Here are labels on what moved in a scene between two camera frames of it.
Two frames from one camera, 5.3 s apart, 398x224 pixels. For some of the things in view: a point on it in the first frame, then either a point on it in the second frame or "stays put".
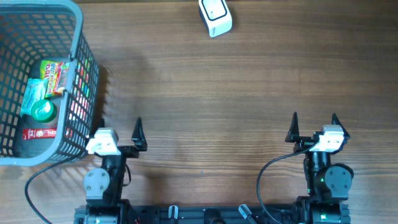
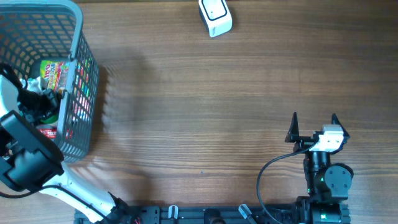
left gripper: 138,137 -> 53,106
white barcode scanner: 217,16 stays put
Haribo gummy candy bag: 56,73 stays put
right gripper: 293,135 stays put
